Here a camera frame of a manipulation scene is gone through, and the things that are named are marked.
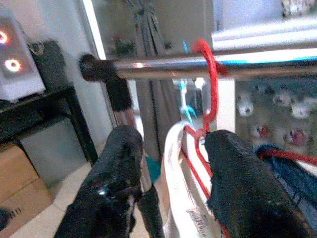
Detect teal floor mat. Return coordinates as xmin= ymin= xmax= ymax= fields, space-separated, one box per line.
xmin=145 ymin=155 xmax=162 ymax=184

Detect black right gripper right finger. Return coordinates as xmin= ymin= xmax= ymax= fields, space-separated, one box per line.
xmin=203 ymin=130 xmax=317 ymax=238

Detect black desk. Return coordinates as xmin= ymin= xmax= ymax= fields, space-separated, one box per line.
xmin=0 ymin=85 xmax=99 ymax=166

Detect plain cardboard box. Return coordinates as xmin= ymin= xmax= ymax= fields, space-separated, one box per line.
xmin=0 ymin=141 xmax=54 ymax=238

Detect red clothes hanger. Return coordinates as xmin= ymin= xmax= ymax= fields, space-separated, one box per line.
xmin=257 ymin=148 xmax=317 ymax=167
xmin=180 ymin=38 xmax=231 ymax=238

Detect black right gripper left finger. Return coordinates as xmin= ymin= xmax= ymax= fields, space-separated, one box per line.
xmin=54 ymin=125 xmax=144 ymax=238

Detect black bag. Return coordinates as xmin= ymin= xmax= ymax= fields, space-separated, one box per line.
xmin=29 ymin=40 xmax=67 ymax=91

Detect grey cabinet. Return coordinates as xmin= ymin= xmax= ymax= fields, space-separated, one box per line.
xmin=19 ymin=116 xmax=89 ymax=188

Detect blue denim jeans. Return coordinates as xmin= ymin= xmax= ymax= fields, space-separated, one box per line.
xmin=252 ymin=143 xmax=317 ymax=225

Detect white computer case glowing rings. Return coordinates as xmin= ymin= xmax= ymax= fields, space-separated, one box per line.
xmin=0 ymin=9 xmax=47 ymax=103

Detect cream garment with label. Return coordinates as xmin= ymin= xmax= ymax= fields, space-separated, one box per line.
xmin=160 ymin=121 xmax=225 ymax=238

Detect teal plastic hanger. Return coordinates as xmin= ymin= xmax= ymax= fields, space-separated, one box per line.
xmin=177 ymin=39 xmax=199 ymax=124

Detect chrome clothes rail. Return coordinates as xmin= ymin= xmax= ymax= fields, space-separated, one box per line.
xmin=111 ymin=49 xmax=317 ymax=82

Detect black rail connector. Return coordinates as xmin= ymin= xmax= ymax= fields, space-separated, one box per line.
xmin=79 ymin=53 xmax=133 ymax=112

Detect grey patterned cloth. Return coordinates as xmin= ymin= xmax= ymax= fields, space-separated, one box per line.
xmin=235 ymin=78 xmax=317 ymax=159

